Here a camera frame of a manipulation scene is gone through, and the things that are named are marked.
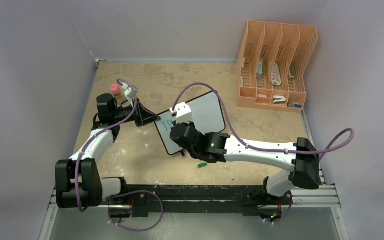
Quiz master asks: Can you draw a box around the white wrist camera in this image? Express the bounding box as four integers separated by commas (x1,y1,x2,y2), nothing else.
169,102,193,126
122,83,138,100

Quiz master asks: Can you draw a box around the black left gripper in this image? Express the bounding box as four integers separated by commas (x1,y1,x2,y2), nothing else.
112,98,160,128

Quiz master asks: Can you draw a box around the white perforated object in organizer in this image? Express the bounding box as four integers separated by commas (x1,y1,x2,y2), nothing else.
271,63,282,87

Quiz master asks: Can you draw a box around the pink lid crayon bottle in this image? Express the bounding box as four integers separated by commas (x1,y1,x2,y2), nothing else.
109,84,123,101

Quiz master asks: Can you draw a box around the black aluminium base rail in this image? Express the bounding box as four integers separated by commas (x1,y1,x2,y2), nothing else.
47,183,342,220

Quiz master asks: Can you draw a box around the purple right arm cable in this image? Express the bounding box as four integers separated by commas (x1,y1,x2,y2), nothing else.
172,82,356,226

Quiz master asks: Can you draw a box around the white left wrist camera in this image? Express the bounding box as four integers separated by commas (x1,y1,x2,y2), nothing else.
122,83,138,100

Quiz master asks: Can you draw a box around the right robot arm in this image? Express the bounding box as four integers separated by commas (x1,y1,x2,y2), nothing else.
170,123,321,204

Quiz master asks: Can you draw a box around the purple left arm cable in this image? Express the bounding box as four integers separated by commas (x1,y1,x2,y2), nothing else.
75,78,165,233

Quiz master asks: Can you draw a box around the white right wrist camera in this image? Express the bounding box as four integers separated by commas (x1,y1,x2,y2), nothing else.
169,102,193,126

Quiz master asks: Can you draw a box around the peach plastic file organizer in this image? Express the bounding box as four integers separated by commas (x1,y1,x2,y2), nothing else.
236,20,318,113

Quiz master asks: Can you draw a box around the white stapler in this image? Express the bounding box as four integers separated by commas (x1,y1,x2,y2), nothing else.
272,95,287,105

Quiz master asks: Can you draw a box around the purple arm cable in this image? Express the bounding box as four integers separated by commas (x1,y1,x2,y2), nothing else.
172,82,356,226
75,78,165,233

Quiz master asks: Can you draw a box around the green marker cap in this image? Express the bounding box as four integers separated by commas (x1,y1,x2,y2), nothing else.
197,162,208,168

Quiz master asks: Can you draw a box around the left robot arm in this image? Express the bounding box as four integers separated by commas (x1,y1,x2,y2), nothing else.
55,93,161,212

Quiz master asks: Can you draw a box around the blue small box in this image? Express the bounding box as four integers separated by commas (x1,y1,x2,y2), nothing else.
287,102,302,109

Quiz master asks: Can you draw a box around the white whiteboard black frame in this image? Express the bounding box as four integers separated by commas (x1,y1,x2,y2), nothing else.
154,91,226,156

